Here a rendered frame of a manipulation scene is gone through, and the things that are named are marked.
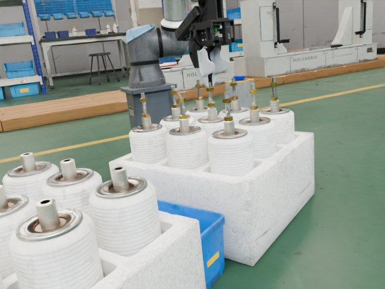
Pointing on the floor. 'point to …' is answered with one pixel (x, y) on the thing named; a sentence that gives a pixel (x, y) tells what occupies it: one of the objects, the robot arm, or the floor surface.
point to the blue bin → (216, 249)
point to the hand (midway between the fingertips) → (207, 81)
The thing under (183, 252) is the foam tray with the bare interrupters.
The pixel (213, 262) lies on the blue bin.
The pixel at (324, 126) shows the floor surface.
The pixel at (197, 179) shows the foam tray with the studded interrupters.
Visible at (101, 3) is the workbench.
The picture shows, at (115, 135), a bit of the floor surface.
